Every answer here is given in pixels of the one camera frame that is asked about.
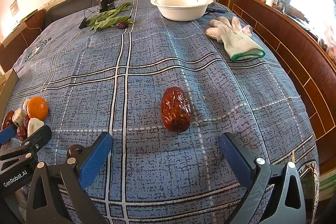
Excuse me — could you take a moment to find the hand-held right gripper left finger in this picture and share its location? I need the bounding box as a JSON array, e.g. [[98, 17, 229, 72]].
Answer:
[[26, 132, 113, 224]]

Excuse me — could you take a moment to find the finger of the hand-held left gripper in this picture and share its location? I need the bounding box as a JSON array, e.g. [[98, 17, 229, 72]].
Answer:
[[0, 125, 52, 161], [0, 123, 18, 146]]

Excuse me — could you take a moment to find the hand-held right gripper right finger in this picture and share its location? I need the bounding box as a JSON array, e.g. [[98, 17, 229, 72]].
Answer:
[[219, 132, 307, 224]]

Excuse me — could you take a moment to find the large red date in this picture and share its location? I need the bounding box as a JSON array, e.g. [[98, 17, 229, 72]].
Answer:
[[161, 86, 192, 132]]

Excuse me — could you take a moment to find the orange tangerine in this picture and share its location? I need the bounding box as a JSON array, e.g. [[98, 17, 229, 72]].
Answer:
[[28, 97, 49, 121]]

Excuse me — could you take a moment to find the green white plastic bag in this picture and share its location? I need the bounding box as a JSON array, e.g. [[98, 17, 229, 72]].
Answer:
[[319, 172, 336, 201]]

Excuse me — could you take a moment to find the blue checked blanket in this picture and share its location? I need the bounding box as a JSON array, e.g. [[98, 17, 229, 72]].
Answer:
[[5, 0, 319, 224]]

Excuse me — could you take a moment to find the white knit glove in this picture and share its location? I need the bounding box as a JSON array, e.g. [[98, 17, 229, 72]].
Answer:
[[205, 16, 266, 62]]

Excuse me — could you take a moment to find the small round beige object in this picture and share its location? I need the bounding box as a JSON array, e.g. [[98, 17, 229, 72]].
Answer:
[[205, 28, 219, 39]]

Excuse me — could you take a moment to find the brown wooden cabinet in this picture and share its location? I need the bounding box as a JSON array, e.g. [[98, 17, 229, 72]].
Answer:
[[217, 0, 336, 180]]

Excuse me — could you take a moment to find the black sofa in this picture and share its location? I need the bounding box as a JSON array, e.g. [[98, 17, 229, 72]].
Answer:
[[43, 0, 202, 30]]

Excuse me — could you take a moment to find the pile of green bean pods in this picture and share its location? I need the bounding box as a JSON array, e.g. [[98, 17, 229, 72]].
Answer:
[[87, 2, 135, 32]]

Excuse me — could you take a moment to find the small black device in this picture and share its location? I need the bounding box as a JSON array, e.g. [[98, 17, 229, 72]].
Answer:
[[100, 0, 115, 12]]

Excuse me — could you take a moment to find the white bowl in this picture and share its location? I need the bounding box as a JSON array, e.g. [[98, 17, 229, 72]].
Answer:
[[150, 0, 214, 21]]

